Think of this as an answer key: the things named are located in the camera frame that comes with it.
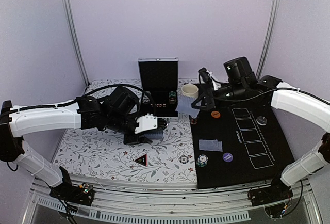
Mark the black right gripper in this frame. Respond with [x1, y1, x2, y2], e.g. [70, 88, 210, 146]
[193, 81, 249, 110]

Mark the orange big blind button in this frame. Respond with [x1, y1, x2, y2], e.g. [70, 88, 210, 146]
[211, 110, 221, 118]

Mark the red black moved chip stack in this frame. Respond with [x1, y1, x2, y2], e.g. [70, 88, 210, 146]
[189, 116, 198, 125]

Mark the blue playing card deck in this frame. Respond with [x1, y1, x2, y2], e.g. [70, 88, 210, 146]
[146, 129, 164, 141]

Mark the single blue ten chip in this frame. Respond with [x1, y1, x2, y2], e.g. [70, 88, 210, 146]
[179, 156, 189, 164]

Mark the blue green moved chip stack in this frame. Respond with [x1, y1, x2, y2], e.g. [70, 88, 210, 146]
[196, 154, 208, 168]

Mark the clear dealer button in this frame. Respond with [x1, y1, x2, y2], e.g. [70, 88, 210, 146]
[256, 116, 268, 126]

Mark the purple small blind button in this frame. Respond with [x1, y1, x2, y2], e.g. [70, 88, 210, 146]
[222, 152, 234, 163]

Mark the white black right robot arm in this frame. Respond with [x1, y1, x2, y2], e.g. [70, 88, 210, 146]
[191, 57, 329, 201]

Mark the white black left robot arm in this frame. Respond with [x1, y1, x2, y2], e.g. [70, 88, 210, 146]
[1, 84, 168, 200]

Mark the white ceramic cup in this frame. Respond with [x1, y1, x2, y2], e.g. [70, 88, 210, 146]
[181, 84, 199, 99]

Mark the red triangular all-in marker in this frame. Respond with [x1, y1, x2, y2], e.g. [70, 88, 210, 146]
[134, 154, 148, 167]

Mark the row of red dice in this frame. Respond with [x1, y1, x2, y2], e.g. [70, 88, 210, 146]
[150, 103, 167, 108]

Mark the floral table cloth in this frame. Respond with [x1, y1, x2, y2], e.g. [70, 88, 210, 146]
[51, 78, 245, 184]

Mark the aluminium poker chip case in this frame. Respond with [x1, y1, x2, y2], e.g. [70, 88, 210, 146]
[138, 57, 178, 120]

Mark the black poker mat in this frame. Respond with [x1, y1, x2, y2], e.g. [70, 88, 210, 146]
[191, 99, 294, 189]

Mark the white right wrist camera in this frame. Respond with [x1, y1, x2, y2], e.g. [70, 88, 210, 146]
[204, 70, 221, 91]

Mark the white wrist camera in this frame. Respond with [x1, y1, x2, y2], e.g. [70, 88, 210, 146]
[135, 115, 158, 134]
[204, 70, 221, 91]

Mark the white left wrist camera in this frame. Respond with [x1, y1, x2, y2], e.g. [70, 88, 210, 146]
[135, 115, 158, 134]

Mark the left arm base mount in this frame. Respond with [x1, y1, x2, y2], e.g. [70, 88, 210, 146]
[49, 166, 95, 206]

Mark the right aluminium frame post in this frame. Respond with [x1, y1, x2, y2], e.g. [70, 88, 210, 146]
[256, 0, 281, 79]

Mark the aluminium frame post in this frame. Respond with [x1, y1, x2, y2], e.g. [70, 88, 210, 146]
[256, 0, 281, 79]
[62, 0, 90, 86]

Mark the left aluminium frame post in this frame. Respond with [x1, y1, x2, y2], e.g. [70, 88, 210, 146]
[62, 0, 90, 86]

